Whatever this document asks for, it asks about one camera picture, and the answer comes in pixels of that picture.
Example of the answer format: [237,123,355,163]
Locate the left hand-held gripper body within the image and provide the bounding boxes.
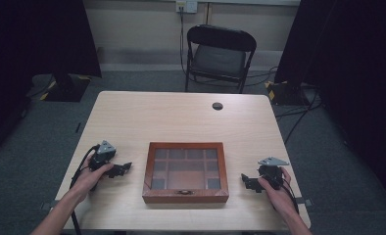
[88,140,118,172]

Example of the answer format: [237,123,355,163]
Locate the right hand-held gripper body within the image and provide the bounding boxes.
[257,156,291,191]

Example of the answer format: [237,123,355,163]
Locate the wooden box with glass lid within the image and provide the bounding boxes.
[141,141,230,205]

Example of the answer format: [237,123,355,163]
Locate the person's right hand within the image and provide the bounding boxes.
[257,166,297,217]

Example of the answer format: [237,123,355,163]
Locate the person's left hand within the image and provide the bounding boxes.
[70,156,115,201]

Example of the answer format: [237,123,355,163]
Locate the black stand base yellow tape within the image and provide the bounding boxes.
[38,72,92,103]
[265,79,309,107]

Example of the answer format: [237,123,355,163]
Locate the black curtain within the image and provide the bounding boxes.
[273,0,386,212]
[0,0,103,165]

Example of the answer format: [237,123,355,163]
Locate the black folding chair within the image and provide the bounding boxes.
[183,23,259,95]

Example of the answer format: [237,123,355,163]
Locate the left hand-held gripper black cable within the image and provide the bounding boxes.
[69,145,101,235]

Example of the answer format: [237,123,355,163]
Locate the hand-held gripper black cable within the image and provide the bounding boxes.
[69,145,101,235]
[280,177,301,215]

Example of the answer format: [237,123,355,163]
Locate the right hand-held gripper black cable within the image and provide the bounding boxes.
[280,177,301,215]

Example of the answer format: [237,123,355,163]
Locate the grey table edge bracket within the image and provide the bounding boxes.
[295,197,314,208]
[39,199,60,211]

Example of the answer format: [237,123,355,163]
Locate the black floor cables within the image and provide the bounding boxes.
[274,88,324,145]

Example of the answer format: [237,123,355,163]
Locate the black wall socket cable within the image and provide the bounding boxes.
[178,6,190,77]

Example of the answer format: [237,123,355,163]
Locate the white wall socket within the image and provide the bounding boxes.
[175,0,199,15]

